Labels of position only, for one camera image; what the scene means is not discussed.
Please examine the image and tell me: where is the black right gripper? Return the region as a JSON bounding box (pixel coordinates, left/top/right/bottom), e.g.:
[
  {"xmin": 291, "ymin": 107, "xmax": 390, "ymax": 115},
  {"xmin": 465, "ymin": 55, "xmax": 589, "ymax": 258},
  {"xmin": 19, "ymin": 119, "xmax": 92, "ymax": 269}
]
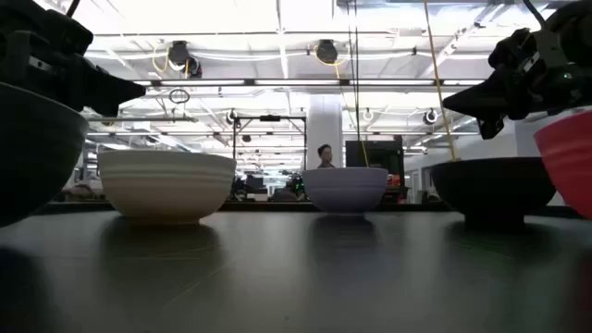
[{"xmin": 442, "ymin": 57, "xmax": 592, "ymax": 141}]

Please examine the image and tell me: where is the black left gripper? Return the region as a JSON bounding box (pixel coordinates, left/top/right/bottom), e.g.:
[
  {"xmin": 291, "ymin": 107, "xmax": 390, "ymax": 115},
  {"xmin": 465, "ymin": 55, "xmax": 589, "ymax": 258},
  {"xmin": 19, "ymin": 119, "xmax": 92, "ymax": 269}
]
[{"xmin": 0, "ymin": 27, "xmax": 147, "ymax": 117}]

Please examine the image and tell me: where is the black bowl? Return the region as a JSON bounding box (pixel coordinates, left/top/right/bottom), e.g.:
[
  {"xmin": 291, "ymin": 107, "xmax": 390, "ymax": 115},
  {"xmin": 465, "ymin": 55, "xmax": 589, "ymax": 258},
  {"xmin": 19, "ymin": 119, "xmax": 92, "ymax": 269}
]
[{"xmin": 429, "ymin": 156, "xmax": 557, "ymax": 228}]

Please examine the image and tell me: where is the red bowl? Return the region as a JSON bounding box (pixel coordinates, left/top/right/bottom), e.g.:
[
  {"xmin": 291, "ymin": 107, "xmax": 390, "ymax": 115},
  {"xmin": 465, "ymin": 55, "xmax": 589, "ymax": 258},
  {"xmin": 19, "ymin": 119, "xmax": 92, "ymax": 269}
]
[{"xmin": 533, "ymin": 109, "xmax": 592, "ymax": 219}]

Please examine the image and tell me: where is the dark grey ribbed bowl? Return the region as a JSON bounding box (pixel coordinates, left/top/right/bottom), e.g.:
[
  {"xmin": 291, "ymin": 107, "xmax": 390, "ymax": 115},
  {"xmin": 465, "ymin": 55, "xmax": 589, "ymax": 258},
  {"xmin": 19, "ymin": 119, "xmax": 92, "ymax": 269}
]
[{"xmin": 0, "ymin": 81, "xmax": 90, "ymax": 228}]

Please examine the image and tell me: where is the cream ribbed bowl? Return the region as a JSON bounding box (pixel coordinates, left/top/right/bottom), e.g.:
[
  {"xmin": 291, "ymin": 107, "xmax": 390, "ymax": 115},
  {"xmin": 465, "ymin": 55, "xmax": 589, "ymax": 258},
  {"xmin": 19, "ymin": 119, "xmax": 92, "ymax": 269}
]
[{"xmin": 96, "ymin": 149, "xmax": 238, "ymax": 226}]

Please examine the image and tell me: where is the lavender ribbed bowl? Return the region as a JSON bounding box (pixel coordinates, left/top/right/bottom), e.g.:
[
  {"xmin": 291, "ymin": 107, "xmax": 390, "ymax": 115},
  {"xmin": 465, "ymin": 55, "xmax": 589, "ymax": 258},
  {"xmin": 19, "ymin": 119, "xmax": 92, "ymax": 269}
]
[{"xmin": 302, "ymin": 166, "xmax": 389, "ymax": 215}]

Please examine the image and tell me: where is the grey ceiling pipe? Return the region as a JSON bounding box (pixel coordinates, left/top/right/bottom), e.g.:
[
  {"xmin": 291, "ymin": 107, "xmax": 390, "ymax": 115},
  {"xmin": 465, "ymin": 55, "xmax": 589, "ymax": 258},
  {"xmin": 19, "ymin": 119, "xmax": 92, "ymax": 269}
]
[{"xmin": 87, "ymin": 116, "xmax": 199, "ymax": 124}]

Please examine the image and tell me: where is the black cabinet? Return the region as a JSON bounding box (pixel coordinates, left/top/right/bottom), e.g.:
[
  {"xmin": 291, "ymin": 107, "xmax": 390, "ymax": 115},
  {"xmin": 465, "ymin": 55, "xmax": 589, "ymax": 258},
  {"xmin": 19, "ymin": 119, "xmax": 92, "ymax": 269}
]
[{"xmin": 345, "ymin": 140, "xmax": 406, "ymax": 204}]

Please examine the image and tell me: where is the white building column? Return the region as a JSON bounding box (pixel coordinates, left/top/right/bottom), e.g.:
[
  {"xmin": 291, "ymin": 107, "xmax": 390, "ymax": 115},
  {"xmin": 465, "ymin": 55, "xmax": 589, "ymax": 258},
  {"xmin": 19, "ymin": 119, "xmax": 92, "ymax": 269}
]
[{"xmin": 306, "ymin": 94, "xmax": 344, "ymax": 170}]

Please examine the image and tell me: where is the person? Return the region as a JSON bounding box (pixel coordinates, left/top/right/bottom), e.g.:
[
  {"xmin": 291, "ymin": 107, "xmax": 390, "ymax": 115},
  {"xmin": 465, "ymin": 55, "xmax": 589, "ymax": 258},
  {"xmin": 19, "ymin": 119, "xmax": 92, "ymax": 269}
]
[{"xmin": 316, "ymin": 143, "xmax": 336, "ymax": 169}]

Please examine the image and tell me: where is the long ceiling light bar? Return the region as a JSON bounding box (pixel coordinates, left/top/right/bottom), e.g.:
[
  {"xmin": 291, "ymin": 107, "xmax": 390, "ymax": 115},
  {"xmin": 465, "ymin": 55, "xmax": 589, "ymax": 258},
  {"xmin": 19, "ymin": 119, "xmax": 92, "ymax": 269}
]
[{"xmin": 133, "ymin": 78, "xmax": 487, "ymax": 88}]

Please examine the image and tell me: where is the yellow hanging cable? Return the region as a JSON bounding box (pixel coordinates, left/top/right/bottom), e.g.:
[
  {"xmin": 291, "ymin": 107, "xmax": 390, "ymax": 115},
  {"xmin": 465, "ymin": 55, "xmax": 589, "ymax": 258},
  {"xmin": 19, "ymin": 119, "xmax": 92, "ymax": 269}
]
[{"xmin": 423, "ymin": 0, "xmax": 459, "ymax": 162}]

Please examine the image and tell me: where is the hanging black cable loop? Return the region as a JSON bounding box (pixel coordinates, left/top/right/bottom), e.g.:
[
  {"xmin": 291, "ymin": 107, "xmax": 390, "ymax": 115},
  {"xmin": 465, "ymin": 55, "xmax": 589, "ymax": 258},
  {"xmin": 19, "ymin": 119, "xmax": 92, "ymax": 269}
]
[{"xmin": 168, "ymin": 87, "xmax": 191, "ymax": 105}]

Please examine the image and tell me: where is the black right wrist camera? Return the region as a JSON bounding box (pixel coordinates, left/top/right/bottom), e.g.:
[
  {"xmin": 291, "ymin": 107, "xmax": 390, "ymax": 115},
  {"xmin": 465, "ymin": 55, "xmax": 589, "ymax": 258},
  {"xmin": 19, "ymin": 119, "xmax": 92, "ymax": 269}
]
[{"xmin": 487, "ymin": 27, "xmax": 533, "ymax": 70}]

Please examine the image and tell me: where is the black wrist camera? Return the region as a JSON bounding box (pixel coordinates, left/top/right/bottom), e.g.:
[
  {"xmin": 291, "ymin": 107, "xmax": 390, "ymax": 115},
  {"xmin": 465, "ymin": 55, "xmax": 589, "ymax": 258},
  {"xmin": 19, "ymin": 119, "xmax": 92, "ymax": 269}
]
[
  {"xmin": 487, "ymin": 27, "xmax": 533, "ymax": 70},
  {"xmin": 43, "ymin": 8, "xmax": 95, "ymax": 56}
]

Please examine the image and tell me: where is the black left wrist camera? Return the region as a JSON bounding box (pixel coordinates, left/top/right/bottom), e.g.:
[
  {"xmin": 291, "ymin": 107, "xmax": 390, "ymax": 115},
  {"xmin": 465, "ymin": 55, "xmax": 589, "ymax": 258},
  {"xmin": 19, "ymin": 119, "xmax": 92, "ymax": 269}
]
[{"xmin": 43, "ymin": 8, "xmax": 95, "ymax": 56}]

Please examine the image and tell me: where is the black ceiling cord reel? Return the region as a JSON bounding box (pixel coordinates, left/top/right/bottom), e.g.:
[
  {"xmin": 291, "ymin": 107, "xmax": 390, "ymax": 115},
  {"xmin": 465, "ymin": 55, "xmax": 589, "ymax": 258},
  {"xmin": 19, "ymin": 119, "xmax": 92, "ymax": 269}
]
[
  {"xmin": 166, "ymin": 40, "xmax": 204, "ymax": 79},
  {"xmin": 314, "ymin": 39, "xmax": 339, "ymax": 65}
]

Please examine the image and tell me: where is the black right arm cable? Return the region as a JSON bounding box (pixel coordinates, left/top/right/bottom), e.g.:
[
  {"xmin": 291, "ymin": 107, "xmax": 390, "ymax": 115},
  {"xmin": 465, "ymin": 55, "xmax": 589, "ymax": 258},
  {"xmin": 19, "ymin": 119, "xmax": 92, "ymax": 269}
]
[{"xmin": 522, "ymin": 0, "xmax": 547, "ymax": 29}]

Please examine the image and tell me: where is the black metal frame rig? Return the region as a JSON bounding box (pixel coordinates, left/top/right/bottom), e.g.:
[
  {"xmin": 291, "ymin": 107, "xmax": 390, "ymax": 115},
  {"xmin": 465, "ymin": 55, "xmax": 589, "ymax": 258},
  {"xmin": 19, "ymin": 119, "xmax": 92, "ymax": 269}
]
[{"xmin": 232, "ymin": 115, "xmax": 308, "ymax": 161}]

